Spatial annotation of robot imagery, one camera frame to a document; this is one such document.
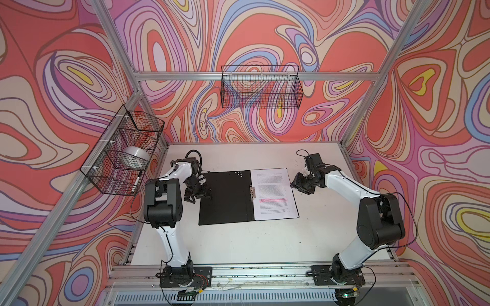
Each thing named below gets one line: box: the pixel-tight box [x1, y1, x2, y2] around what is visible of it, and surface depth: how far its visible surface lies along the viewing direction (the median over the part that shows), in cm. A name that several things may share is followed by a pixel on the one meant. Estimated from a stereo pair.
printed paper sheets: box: [250, 167, 300, 222], surface depth 98 cm
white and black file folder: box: [198, 167, 300, 226], surface depth 96 cm
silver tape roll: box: [122, 145, 151, 162], surface depth 75 cm
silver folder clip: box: [248, 184, 256, 202], surface depth 98 cm
